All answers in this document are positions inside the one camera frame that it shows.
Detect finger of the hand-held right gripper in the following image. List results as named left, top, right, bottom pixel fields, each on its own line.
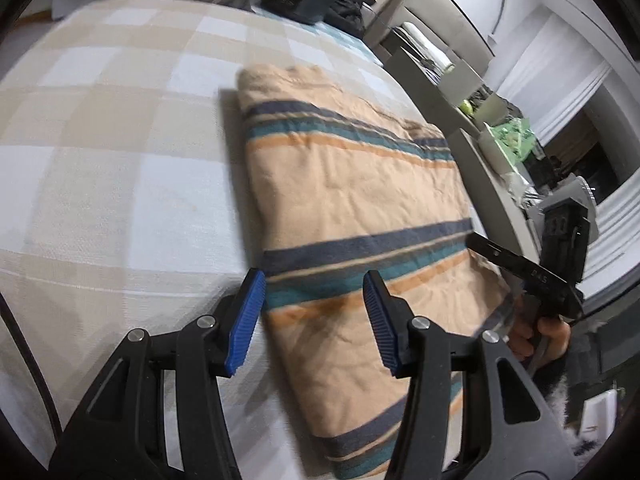
left=466, top=232, right=585, bottom=318

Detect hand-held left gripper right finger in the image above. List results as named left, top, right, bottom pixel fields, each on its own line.
left=362, top=270, right=578, bottom=480

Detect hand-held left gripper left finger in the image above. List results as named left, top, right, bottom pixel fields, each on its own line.
left=47, top=267, right=268, bottom=480

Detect striped beige shirt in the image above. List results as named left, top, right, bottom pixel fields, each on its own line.
left=236, top=64, right=516, bottom=480

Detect person's right hand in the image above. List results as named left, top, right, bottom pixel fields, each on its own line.
left=507, top=292, right=572, bottom=363

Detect grey plastic folding stool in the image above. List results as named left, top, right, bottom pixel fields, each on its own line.
left=525, top=175, right=601, bottom=256

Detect black box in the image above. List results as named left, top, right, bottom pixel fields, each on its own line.
left=530, top=142, right=566, bottom=191

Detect white crumpled tissue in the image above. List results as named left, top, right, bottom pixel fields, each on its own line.
left=500, top=170, right=536, bottom=201

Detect grey side cabinet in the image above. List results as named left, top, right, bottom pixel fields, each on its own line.
left=382, top=45, right=543, bottom=281

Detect green plastic bag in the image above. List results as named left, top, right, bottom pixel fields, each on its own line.
left=487, top=116, right=538, bottom=161

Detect white cardboard box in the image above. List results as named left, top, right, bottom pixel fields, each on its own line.
left=575, top=390, right=621, bottom=436

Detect white curtain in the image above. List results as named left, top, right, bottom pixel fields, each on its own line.
left=492, top=5, right=640, bottom=141

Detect plaid bed sheet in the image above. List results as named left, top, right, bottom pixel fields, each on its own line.
left=0, top=0, right=431, bottom=480

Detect beige padded headboard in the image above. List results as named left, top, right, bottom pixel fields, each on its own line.
left=405, top=0, right=496, bottom=61

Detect blue plaid tablecloth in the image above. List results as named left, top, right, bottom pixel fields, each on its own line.
left=247, top=0, right=386, bottom=68

